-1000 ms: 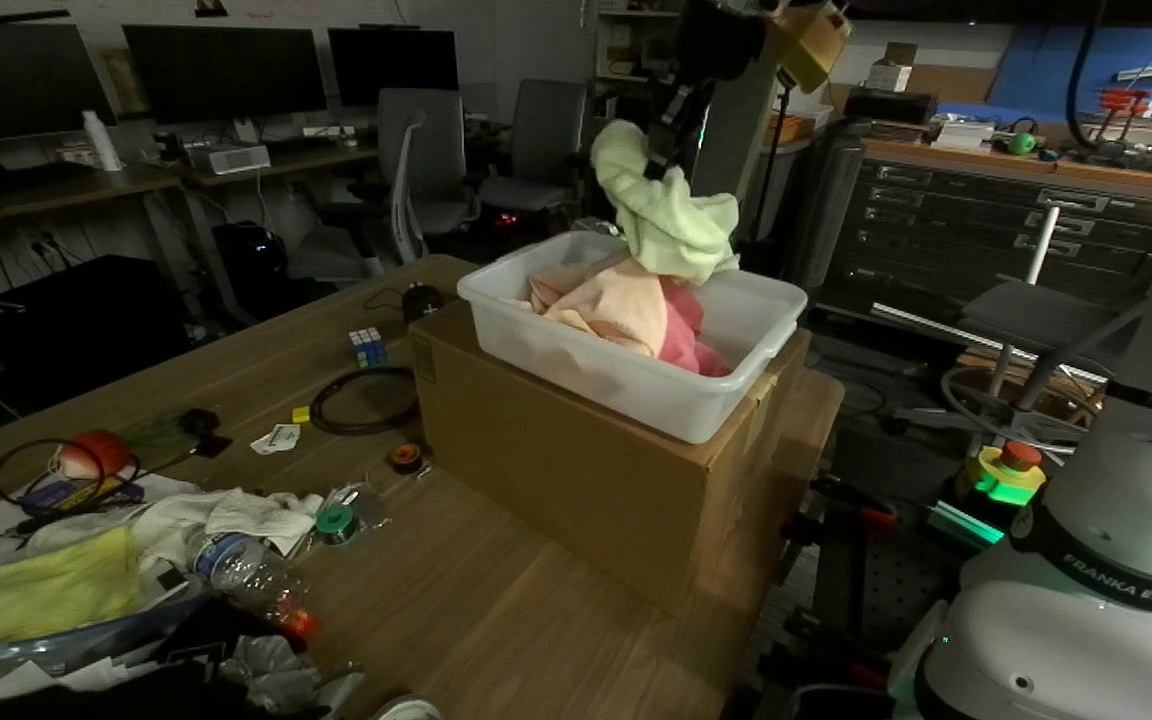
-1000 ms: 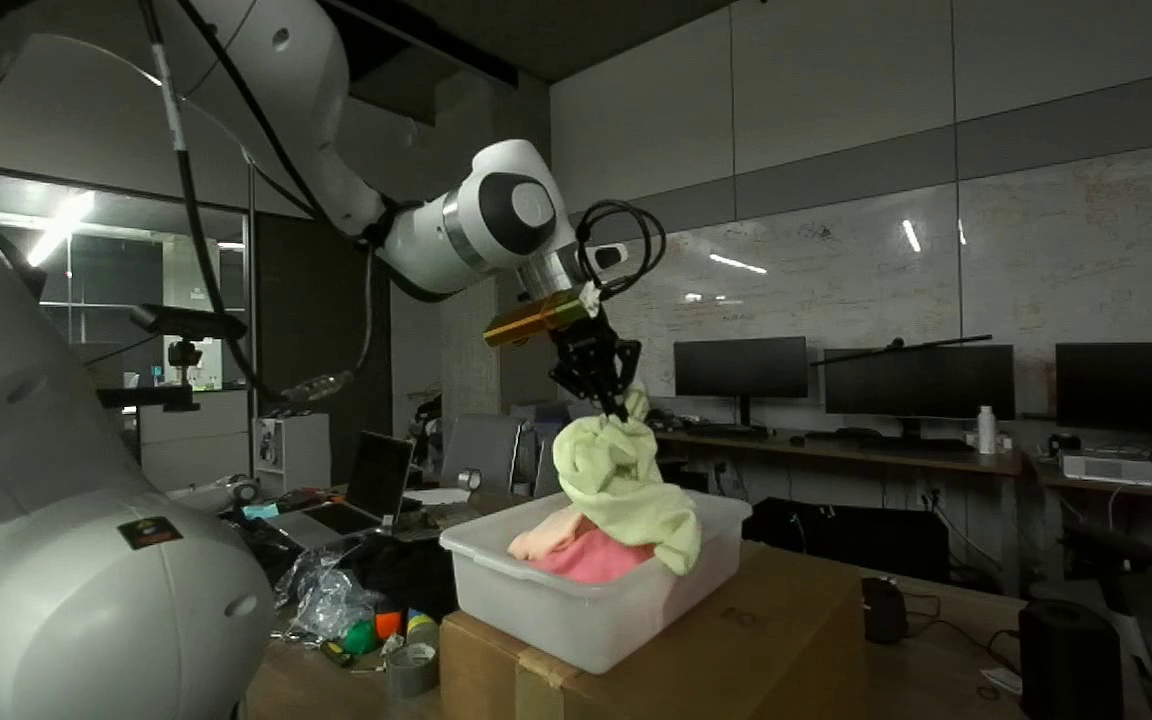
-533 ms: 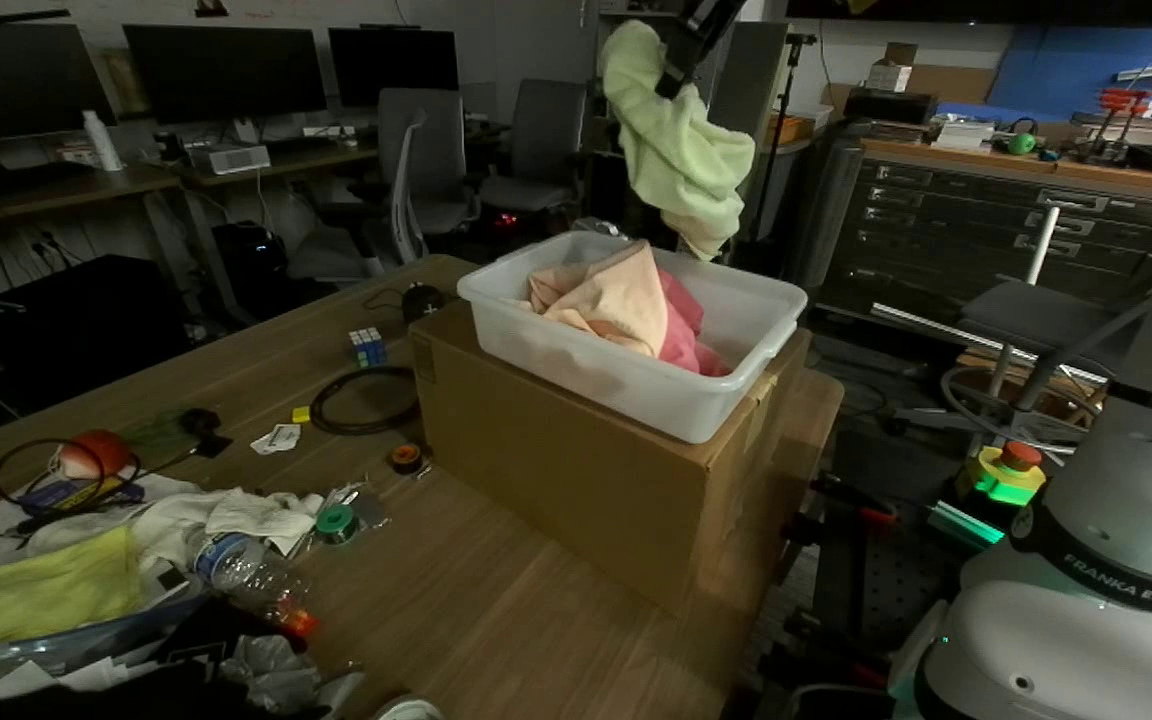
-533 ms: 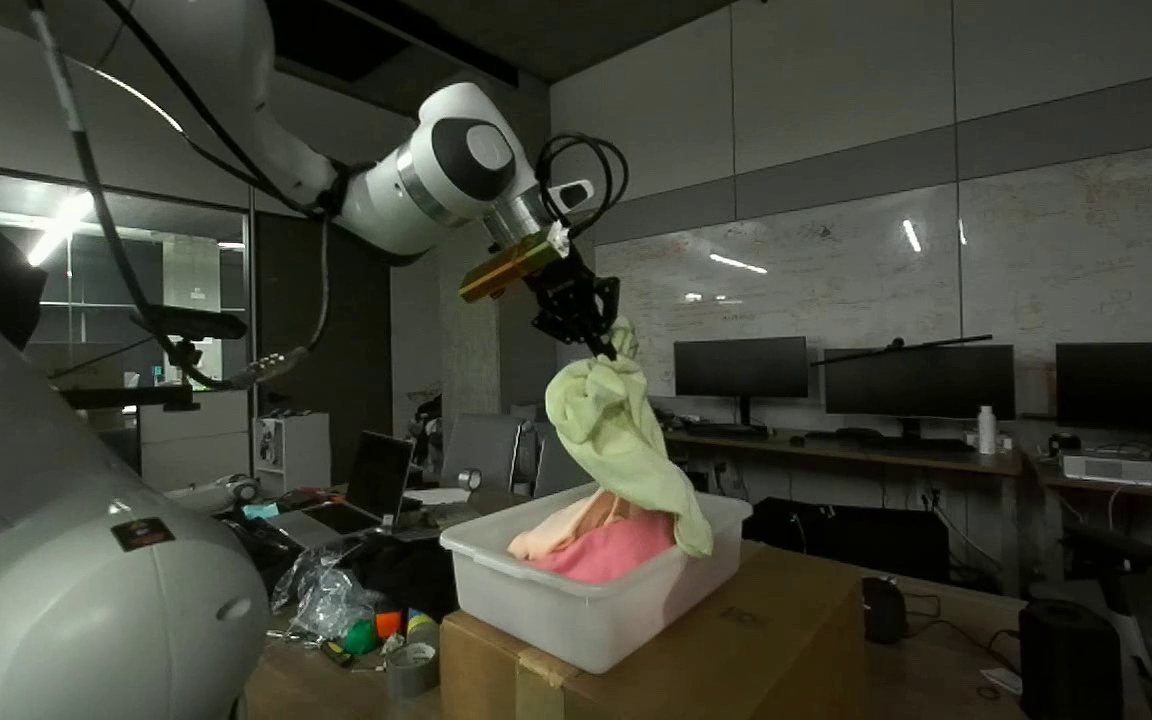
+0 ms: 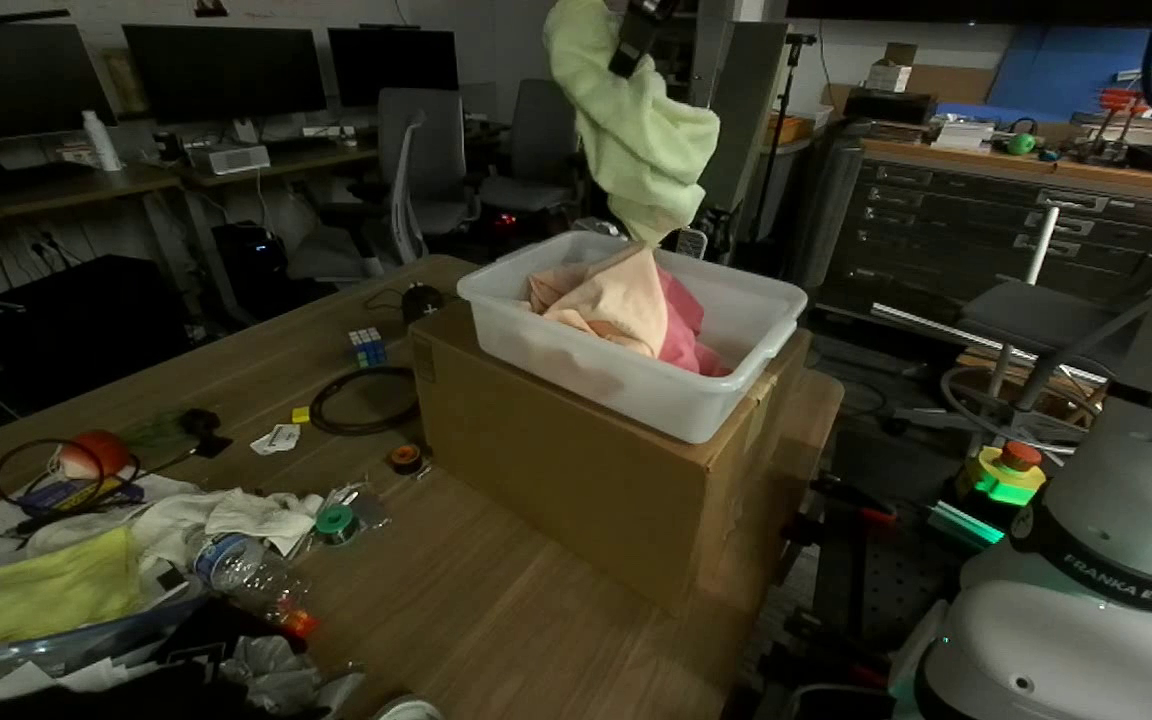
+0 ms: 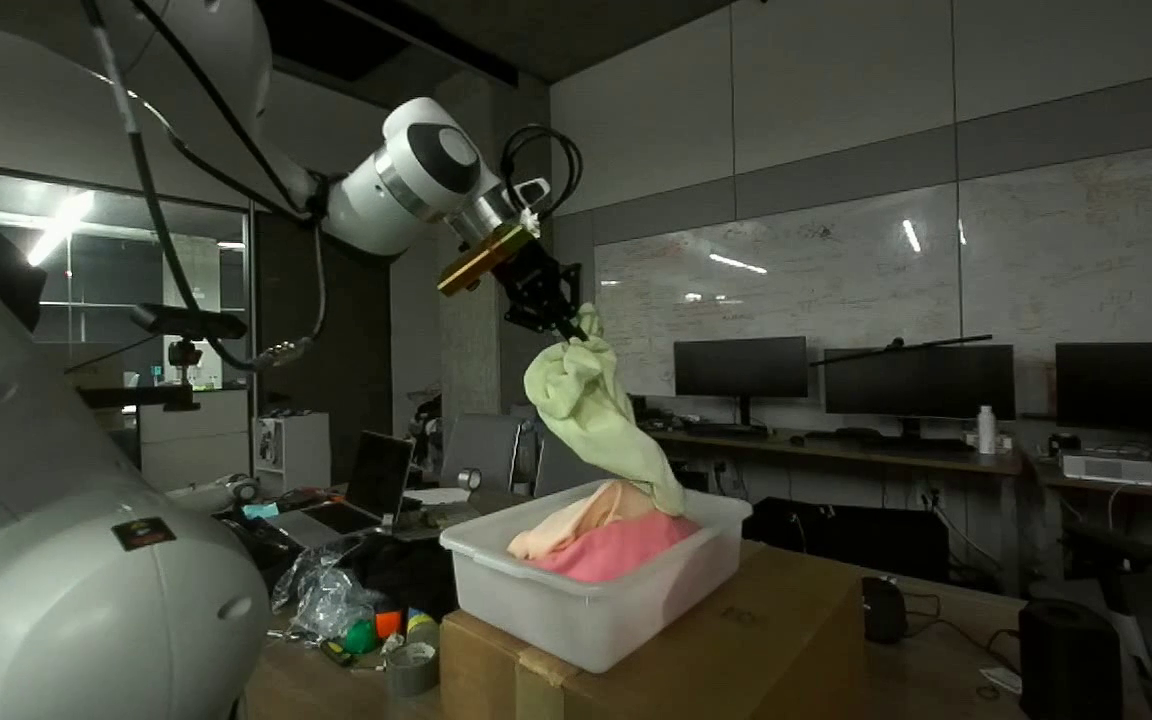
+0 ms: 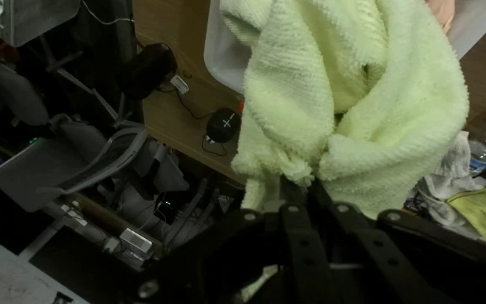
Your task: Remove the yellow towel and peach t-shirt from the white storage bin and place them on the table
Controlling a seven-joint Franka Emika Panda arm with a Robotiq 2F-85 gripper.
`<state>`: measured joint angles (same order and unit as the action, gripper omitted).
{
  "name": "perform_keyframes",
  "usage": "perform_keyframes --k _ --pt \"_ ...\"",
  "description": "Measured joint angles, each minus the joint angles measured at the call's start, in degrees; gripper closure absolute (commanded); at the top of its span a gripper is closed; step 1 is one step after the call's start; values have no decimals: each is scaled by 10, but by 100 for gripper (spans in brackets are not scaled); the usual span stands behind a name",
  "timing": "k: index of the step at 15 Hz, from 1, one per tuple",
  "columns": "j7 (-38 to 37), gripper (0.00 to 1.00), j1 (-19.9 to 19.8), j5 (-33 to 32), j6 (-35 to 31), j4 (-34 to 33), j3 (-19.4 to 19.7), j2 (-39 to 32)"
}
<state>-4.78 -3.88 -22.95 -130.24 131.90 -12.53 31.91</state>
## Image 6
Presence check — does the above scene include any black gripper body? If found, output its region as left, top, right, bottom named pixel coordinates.
left=488, top=236, right=589, bottom=337

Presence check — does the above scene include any pale yellow terry towel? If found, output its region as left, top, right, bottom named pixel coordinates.
left=518, top=300, right=689, bottom=518

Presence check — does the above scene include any peach t-shirt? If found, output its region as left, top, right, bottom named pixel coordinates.
left=504, top=476, right=667, bottom=564

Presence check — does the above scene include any white plastic storage bin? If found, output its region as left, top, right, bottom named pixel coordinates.
left=434, top=476, right=755, bottom=678

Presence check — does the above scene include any small black computer monitor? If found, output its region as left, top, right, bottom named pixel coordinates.
left=671, top=334, right=817, bottom=400

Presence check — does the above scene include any pink cloth garment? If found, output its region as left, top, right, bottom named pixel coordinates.
left=518, top=511, right=705, bottom=589

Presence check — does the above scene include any open dark laptop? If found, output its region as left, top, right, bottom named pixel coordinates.
left=294, top=428, right=414, bottom=541

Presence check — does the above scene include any long wooden office desk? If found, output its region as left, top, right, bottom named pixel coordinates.
left=639, top=428, right=1152, bottom=508

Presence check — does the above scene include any wide black computer monitor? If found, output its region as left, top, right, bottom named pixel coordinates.
left=1051, top=341, right=1152, bottom=438
left=821, top=344, right=1019, bottom=425

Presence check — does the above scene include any clutter pile on floor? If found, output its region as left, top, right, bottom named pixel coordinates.
left=271, top=550, right=382, bottom=647

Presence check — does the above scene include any brown cardboard box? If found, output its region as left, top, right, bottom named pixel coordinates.
left=434, top=535, right=872, bottom=720

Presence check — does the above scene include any grey tape roll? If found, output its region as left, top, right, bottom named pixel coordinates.
left=382, top=637, right=444, bottom=702

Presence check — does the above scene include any green toy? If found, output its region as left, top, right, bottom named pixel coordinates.
left=337, top=616, right=382, bottom=662

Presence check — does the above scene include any white bottle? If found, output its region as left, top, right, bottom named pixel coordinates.
left=973, top=400, right=1001, bottom=459

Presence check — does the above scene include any small black box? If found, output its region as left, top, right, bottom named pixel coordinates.
left=859, top=573, right=912, bottom=647

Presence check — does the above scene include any white box device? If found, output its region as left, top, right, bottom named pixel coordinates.
left=1060, top=449, right=1152, bottom=494

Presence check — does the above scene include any black cylinder speaker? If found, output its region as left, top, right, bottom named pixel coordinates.
left=1016, top=597, right=1127, bottom=720

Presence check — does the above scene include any gold wrist camera mount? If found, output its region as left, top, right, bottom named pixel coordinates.
left=432, top=215, right=534, bottom=300

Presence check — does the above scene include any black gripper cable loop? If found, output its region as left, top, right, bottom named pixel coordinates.
left=490, top=123, right=590, bottom=223

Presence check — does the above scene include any black camera on stand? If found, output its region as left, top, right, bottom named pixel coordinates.
left=130, top=300, right=255, bottom=374

